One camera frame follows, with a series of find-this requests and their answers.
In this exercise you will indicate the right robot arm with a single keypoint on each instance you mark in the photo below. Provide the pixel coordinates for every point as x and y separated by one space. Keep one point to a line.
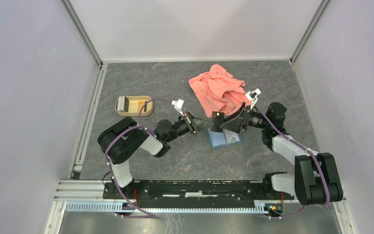
316 178

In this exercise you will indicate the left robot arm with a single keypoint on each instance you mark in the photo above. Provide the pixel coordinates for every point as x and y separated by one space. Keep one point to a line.
123 139

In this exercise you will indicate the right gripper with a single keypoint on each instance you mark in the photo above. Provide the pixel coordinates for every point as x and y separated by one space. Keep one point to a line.
235 124

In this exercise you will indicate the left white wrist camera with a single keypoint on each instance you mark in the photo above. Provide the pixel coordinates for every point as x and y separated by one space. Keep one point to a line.
178 104

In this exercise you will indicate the aluminium frame rail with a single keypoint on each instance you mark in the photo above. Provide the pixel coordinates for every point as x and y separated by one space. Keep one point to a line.
84 137

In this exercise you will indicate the beige oval card tray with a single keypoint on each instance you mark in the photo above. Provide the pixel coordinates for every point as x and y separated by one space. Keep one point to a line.
133 102

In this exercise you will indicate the white VIP card in holder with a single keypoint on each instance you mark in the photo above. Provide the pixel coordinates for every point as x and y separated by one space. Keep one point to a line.
232 137

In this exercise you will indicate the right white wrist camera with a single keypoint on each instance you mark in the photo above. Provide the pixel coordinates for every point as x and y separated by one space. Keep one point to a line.
252 96

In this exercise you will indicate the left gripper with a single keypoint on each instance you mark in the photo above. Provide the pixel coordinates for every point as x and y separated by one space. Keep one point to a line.
197 124

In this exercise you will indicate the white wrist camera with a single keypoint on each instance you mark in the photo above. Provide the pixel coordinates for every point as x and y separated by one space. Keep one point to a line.
252 96
178 104

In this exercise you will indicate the stack of cards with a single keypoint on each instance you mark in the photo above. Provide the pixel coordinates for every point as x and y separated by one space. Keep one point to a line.
122 104

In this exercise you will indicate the pink cloth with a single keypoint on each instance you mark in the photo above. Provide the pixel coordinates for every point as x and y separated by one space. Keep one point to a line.
218 91

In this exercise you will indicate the gold card in tray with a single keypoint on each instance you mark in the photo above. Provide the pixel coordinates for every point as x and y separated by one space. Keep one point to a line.
142 106

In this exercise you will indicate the black VIP card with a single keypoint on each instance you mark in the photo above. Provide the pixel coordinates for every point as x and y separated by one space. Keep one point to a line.
217 119

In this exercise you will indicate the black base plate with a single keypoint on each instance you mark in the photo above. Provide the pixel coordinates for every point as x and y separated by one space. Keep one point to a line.
201 193

